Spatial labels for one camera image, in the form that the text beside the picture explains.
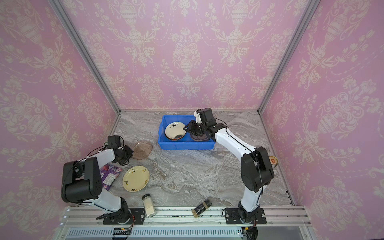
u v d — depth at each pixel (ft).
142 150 3.25
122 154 2.67
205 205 2.44
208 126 2.22
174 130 3.48
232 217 2.39
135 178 2.84
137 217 2.43
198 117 2.66
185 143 2.96
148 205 2.49
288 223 2.44
